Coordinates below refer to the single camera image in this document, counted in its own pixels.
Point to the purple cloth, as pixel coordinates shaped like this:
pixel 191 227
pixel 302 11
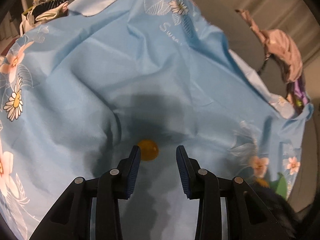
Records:
pixel 296 94

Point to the yellow longan fruit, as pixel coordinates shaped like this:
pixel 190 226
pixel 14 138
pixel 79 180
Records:
pixel 148 150

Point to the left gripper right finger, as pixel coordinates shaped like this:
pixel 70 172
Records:
pixel 247 215

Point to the light blue floral cloth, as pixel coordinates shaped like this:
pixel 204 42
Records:
pixel 79 91

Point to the pile of patterned clothes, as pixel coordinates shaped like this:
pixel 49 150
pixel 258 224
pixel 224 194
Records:
pixel 41 11

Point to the pink cloth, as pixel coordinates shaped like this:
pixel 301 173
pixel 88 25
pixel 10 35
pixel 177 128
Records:
pixel 279 44

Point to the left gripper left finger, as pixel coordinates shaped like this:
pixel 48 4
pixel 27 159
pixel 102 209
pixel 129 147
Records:
pixel 70 216

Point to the green bowl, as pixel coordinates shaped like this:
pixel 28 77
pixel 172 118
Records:
pixel 279 186

